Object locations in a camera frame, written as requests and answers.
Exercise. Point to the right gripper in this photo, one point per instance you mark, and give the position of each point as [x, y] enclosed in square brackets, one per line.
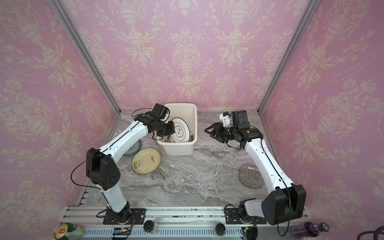
[219, 132]

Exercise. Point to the black knob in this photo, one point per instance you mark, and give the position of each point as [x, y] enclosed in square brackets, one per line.
[149, 226]
[220, 229]

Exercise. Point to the right black knob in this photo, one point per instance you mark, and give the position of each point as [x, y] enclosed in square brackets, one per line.
[220, 229]

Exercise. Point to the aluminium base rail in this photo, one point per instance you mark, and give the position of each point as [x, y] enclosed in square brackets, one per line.
[172, 223]

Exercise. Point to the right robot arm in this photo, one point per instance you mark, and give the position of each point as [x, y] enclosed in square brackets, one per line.
[285, 200]

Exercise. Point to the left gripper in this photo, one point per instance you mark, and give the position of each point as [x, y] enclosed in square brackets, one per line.
[171, 129]

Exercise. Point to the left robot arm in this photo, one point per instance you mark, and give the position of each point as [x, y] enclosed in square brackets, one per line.
[101, 163]

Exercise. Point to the purple water bottle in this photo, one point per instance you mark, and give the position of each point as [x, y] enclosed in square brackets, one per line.
[308, 229]

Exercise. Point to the white plate black pattern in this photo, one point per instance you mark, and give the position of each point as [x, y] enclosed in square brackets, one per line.
[182, 131]

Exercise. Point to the teal patterned small plate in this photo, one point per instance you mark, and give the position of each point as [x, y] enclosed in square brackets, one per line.
[134, 149]

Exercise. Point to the clear glass plate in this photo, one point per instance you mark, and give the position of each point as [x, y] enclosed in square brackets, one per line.
[250, 176]

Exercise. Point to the cream plate bamboo pattern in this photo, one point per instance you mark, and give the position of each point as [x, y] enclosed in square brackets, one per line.
[146, 161]

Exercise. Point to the white plastic bin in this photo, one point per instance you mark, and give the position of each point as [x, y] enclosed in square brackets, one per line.
[187, 112]

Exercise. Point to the left black knob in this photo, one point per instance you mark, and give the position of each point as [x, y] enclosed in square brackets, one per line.
[149, 226]

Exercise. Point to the small green rim plate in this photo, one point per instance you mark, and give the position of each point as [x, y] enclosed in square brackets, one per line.
[170, 139]

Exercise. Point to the green can bottle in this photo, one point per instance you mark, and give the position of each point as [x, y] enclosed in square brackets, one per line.
[69, 231]

